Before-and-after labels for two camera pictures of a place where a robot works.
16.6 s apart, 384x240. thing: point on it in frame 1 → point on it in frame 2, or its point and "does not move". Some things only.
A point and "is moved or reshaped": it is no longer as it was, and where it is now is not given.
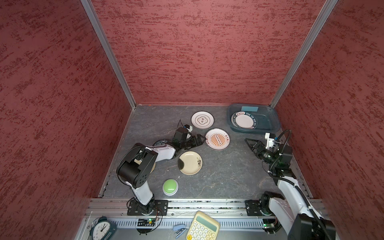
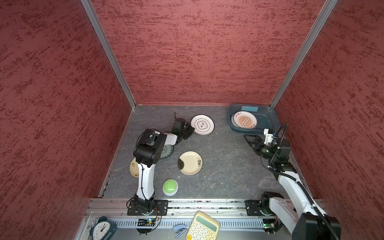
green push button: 170,187 does not move
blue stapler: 181,228 does not move
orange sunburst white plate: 217,139 → 244,120
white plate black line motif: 202,119 is moved or reshaped
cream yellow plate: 190,163 does not move
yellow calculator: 203,227 does not move
